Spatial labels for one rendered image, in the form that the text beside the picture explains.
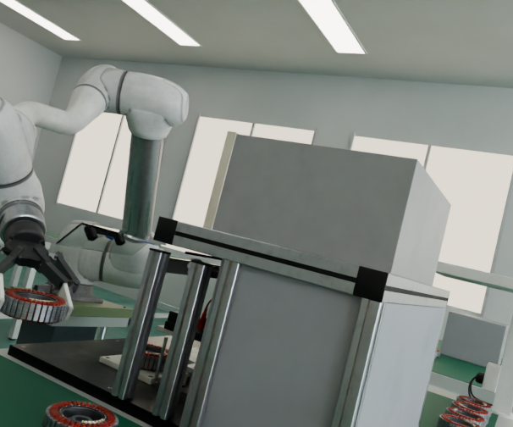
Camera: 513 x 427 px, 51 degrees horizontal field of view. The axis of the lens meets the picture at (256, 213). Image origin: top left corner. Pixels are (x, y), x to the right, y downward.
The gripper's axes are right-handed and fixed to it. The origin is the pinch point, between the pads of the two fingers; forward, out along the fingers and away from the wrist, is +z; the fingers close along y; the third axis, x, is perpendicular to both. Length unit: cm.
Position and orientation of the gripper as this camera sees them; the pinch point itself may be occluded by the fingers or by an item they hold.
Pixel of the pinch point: (34, 302)
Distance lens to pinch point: 103.4
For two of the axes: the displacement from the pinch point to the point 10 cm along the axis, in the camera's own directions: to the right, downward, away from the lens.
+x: 5.1, -7.9, -3.4
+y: -7.6, -2.3, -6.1
